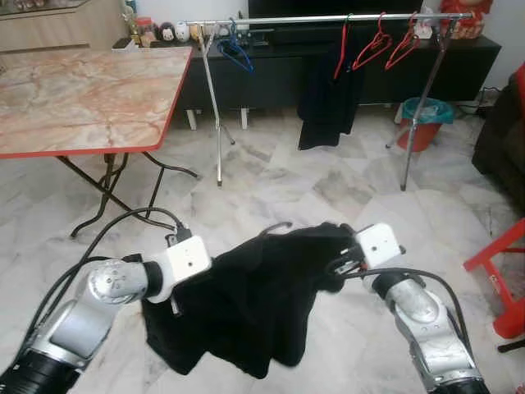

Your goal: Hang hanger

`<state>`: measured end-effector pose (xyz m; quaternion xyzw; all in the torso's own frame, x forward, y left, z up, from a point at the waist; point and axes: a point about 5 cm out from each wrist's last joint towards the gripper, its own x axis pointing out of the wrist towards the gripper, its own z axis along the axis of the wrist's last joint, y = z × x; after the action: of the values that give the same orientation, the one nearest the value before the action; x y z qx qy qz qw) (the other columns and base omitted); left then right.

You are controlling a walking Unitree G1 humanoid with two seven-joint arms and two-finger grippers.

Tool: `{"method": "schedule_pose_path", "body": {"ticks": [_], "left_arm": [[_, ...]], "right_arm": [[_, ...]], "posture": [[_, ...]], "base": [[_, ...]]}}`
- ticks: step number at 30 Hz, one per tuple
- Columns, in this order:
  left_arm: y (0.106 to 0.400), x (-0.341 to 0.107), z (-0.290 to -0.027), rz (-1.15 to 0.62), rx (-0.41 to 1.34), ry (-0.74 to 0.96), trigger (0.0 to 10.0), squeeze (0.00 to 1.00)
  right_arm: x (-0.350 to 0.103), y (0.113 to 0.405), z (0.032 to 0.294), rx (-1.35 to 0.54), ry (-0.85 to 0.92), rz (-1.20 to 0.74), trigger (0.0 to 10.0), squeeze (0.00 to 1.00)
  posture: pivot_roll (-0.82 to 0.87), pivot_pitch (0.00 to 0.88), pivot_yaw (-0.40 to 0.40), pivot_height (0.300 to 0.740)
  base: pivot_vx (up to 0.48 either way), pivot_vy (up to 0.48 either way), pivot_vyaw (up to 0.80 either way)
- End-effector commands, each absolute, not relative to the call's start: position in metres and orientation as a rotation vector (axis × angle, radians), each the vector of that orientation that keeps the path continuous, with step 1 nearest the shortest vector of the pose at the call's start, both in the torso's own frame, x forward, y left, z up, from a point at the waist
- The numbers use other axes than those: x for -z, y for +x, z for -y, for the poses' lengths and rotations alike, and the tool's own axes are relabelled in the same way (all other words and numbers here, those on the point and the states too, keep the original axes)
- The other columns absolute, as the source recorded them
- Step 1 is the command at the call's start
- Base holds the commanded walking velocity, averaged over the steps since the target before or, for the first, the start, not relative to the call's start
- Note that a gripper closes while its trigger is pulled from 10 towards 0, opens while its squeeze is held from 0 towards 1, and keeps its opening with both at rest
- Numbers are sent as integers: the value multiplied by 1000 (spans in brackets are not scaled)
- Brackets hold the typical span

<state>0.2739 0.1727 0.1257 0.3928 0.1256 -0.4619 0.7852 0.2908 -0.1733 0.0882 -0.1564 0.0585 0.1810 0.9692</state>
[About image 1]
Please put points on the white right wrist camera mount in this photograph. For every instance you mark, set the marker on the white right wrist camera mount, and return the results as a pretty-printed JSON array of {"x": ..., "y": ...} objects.
[{"x": 379, "y": 245}]

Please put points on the light wooden cabinet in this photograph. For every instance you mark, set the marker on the light wooden cabinet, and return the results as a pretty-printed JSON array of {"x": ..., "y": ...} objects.
[{"x": 57, "y": 29}]

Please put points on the glass jar red lid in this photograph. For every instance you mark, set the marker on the glass jar red lid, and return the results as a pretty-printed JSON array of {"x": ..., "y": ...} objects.
[{"x": 145, "y": 29}]

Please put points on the navy shirt red collar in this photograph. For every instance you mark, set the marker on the navy shirt red collar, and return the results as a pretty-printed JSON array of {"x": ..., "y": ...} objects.
[{"x": 328, "y": 98}]

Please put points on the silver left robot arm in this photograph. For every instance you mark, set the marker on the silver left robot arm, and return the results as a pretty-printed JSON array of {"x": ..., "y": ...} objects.
[{"x": 74, "y": 312}]

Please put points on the blue plastic hanger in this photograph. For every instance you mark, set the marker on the blue plastic hanger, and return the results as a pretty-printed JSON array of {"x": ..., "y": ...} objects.
[{"x": 238, "y": 53}]

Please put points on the red cushion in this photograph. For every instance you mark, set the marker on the red cushion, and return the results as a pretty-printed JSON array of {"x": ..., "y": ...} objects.
[{"x": 521, "y": 86}]

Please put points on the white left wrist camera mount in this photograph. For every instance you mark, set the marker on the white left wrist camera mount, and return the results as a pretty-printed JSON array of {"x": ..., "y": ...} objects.
[{"x": 184, "y": 261}]

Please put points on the black TV console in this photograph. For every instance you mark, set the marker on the black TV console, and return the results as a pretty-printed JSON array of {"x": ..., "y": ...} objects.
[{"x": 279, "y": 74}]

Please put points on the red robed figurine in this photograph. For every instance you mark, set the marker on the red robed figurine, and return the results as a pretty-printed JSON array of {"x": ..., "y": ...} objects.
[{"x": 463, "y": 16}]

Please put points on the marble folding table red edge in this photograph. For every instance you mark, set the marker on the marble folding table red edge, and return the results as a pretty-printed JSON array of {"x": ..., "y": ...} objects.
[{"x": 82, "y": 98}]

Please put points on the orange bin teal bag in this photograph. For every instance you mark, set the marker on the orange bin teal bag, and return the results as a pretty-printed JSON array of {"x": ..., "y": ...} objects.
[{"x": 422, "y": 123}]

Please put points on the plain black garment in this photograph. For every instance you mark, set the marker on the plain black garment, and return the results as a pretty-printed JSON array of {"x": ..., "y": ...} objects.
[{"x": 246, "y": 312}]

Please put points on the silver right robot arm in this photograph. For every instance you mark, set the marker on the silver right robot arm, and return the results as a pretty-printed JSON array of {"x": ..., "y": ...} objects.
[{"x": 426, "y": 320}]

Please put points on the black television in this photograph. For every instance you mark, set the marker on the black television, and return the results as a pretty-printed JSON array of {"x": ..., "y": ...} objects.
[{"x": 328, "y": 6}]

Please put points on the red plastic stool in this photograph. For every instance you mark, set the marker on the red plastic stool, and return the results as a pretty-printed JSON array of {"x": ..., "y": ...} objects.
[{"x": 500, "y": 279}]

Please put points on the black plastic hanger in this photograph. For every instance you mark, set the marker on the black plastic hanger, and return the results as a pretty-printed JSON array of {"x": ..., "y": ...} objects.
[{"x": 275, "y": 227}]

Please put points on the black mouse plush head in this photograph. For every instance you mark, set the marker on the black mouse plush head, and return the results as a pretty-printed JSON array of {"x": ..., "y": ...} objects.
[{"x": 166, "y": 31}]

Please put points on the silver metal clothes rack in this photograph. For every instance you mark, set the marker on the silver metal clothes rack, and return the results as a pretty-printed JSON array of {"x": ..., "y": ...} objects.
[{"x": 287, "y": 19}]

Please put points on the dark brown sofa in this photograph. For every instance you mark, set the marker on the dark brown sofa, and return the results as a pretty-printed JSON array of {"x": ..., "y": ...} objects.
[{"x": 502, "y": 139}]

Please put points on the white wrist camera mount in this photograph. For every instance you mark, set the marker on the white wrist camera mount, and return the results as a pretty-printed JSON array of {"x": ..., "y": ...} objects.
[
  {"x": 379, "y": 245},
  {"x": 184, "y": 261}
]

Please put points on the yellow bear plush head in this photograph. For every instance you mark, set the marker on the yellow bear plush head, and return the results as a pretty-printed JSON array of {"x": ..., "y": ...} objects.
[{"x": 195, "y": 31}]

